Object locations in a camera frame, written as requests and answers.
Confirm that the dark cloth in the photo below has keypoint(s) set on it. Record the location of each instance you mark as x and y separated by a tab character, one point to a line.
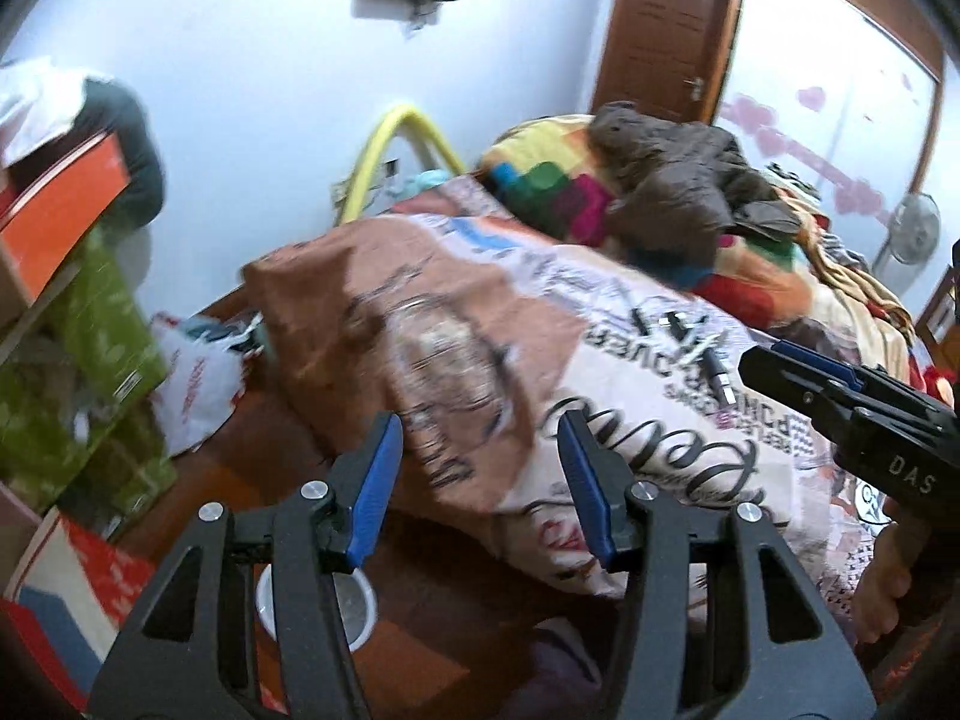
135	150

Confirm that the teal cloth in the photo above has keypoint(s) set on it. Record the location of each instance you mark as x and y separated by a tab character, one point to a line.
429	180

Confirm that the black marker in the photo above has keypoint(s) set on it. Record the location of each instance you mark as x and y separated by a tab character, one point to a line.
718	380

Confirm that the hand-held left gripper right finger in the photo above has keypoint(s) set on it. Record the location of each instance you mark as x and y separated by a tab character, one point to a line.
589	495

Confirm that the white cloth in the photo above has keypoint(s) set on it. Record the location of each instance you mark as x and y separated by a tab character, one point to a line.
30	105

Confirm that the glass door with pink hearts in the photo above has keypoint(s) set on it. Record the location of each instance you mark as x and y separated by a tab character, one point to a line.
825	37

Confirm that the colourful patchwork blanket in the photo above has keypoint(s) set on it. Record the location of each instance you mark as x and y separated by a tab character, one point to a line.
540	180

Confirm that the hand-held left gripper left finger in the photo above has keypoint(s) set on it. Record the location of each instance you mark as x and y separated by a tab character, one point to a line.
379	487

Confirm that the yellow hoop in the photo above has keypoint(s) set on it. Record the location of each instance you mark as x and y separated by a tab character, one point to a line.
375	139

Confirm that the wooden door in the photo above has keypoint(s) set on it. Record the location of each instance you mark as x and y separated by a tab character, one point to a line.
660	30

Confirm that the white waste bin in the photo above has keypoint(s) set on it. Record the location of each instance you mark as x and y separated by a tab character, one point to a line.
356	607

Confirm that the standing fan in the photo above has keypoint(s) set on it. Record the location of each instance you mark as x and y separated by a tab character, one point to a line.
911	229

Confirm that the brown white printed blanket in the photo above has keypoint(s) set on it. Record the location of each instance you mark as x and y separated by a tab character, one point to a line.
465	292

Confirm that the red floral storage box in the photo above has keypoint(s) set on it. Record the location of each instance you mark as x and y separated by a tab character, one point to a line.
97	577

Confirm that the white plastic bag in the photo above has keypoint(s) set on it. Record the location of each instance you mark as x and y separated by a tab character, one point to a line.
195	390

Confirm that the green leaf-print storage box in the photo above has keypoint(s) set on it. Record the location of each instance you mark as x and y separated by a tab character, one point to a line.
97	330

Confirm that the person's right hand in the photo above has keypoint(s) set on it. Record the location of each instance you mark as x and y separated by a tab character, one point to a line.
889	577

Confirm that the wooden furniture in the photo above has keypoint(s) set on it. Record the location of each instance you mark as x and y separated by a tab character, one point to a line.
941	315

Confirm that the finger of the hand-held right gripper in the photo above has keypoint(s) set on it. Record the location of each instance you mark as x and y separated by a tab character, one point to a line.
817	364
787	390

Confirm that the brown jacket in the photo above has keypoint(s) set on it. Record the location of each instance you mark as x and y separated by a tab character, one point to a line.
675	172

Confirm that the orange box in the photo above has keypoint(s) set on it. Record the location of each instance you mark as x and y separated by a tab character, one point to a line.
60	210

